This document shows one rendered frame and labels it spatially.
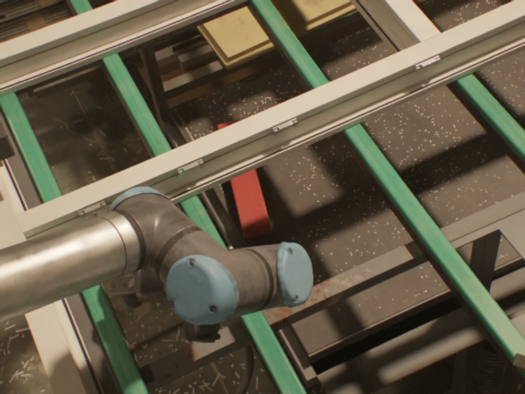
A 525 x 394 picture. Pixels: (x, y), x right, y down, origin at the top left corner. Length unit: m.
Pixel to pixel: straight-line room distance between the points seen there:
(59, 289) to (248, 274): 0.24
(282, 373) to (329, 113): 0.52
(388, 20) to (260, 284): 0.82
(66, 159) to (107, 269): 1.76
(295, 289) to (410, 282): 0.62
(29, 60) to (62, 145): 1.10
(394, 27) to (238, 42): 0.50
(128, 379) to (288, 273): 0.37
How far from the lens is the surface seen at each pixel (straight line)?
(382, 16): 1.93
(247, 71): 2.67
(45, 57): 1.95
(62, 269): 1.18
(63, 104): 3.13
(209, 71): 2.25
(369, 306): 1.85
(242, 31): 2.29
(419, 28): 1.84
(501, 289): 1.93
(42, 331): 1.52
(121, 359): 1.54
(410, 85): 1.81
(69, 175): 2.93
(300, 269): 1.31
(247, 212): 1.94
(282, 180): 2.04
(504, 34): 1.87
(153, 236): 1.26
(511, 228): 1.65
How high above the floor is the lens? 2.20
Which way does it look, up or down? 53 degrees down
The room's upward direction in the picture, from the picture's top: 10 degrees counter-clockwise
